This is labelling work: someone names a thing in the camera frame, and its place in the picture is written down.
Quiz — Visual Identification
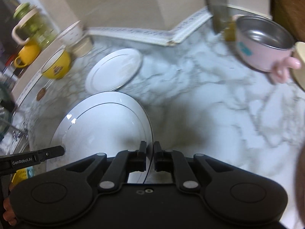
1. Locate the large white plate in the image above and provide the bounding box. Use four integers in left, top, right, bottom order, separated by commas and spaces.
46, 92, 153, 171

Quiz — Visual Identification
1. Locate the pink steel-lined pot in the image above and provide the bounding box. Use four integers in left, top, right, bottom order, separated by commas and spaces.
234, 15, 300, 83

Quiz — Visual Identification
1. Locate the person's hand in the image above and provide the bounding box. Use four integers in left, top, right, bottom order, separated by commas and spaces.
3, 197, 18, 226

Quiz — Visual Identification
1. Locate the yellow bowl with print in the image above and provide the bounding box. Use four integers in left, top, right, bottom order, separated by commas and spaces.
41, 48, 71, 80

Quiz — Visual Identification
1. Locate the small white plate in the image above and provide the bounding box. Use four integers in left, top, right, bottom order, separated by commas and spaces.
85, 48, 143, 95

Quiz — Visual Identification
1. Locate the yellow mug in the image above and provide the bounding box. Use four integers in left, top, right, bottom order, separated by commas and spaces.
14, 41, 41, 68

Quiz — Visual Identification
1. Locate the small beige cup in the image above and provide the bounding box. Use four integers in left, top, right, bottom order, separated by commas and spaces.
71, 36, 93, 58

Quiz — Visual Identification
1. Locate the white patterned bowl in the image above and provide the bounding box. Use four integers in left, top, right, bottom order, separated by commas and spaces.
58, 21, 84, 46

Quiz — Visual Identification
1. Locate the glass jar with green lid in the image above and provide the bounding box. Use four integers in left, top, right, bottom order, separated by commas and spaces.
11, 3, 57, 50

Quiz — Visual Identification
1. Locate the cream ceramic bowl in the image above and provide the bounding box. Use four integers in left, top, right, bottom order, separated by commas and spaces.
292, 41, 305, 90

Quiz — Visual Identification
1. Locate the cleaver with wooden handle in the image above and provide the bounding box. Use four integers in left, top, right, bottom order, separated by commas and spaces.
207, 0, 231, 34

